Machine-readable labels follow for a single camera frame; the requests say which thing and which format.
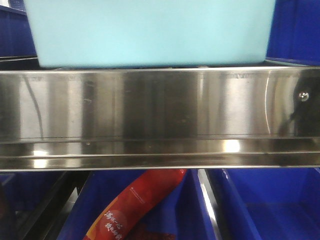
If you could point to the red snack package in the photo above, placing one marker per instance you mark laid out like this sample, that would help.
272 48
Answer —
133 203

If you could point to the dark blue bin lower middle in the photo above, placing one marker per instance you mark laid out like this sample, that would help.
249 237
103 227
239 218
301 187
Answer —
160 204

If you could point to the dark blue bin lower left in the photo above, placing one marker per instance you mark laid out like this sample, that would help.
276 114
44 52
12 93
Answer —
30 202

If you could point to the dark blue bin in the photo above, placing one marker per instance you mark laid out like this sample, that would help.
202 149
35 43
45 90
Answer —
268 203
30 202
15 33
160 204
295 32

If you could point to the silver screw on rail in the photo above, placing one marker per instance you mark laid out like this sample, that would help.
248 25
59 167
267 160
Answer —
303 96

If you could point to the dark blue bin upper right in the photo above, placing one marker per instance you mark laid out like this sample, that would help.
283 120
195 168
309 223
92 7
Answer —
295 32

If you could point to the dark blue bin lower right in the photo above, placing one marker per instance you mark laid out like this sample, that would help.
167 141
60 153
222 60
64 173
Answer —
268 203

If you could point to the dark blue bin upper left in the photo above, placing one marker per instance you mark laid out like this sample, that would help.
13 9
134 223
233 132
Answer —
15 33

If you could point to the light blue plastic bin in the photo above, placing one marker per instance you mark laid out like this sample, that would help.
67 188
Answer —
149 33

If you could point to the stainless steel shelf rail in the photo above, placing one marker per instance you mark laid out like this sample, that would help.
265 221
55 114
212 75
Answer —
221 117

